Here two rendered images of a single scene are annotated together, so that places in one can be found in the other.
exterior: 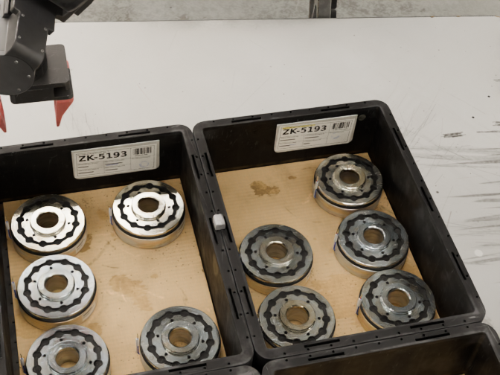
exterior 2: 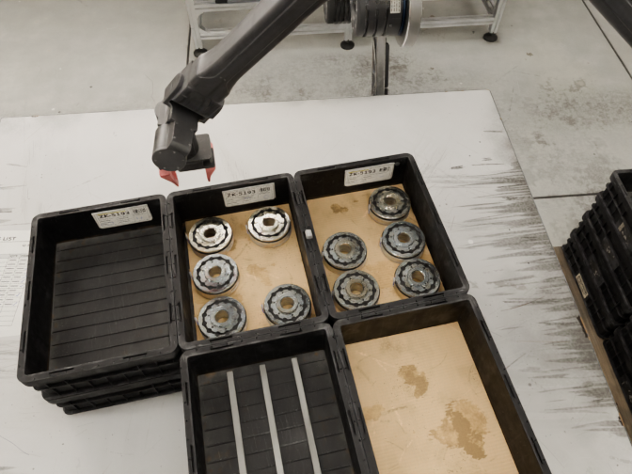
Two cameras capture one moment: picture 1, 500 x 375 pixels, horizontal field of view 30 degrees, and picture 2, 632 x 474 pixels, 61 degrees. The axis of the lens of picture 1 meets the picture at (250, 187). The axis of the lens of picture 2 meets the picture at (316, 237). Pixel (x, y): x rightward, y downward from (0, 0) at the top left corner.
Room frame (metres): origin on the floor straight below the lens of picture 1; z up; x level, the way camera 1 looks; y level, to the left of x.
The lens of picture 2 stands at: (0.11, -0.05, 1.90)
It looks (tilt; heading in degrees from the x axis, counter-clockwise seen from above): 56 degrees down; 6
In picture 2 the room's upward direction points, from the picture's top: straight up
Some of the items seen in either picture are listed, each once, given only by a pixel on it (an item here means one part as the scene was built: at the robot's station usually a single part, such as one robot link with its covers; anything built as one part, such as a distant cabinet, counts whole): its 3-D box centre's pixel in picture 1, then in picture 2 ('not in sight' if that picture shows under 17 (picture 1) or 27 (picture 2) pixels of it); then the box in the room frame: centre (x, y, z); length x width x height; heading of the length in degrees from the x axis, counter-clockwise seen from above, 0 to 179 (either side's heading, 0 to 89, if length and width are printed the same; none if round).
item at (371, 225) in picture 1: (373, 236); (403, 238); (0.82, -0.18, 0.86); 0.05 x 0.05 x 0.01
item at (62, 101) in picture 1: (42, 97); (197, 165); (0.79, 0.26, 1.10); 0.07 x 0.07 x 0.09; 17
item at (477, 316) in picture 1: (328, 219); (374, 229); (0.80, -0.11, 0.92); 0.40 x 0.30 x 0.02; 19
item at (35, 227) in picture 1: (47, 220); (210, 233); (0.79, 0.27, 0.86); 0.05 x 0.05 x 0.01
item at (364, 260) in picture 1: (373, 238); (403, 239); (0.82, -0.18, 0.86); 0.10 x 0.10 x 0.01
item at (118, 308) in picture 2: not in sight; (108, 292); (0.61, 0.46, 0.87); 0.40 x 0.30 x 0.11; 19
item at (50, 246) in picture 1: (47, 222); (210, 234); (0.79, 0.27, 0.86); 0.10 x 0.10 x 0.01
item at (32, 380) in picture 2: not in sight; (101, 280); (0.61, 0.46, 0.92); 0.40 x 0.30 x 0.02; 19
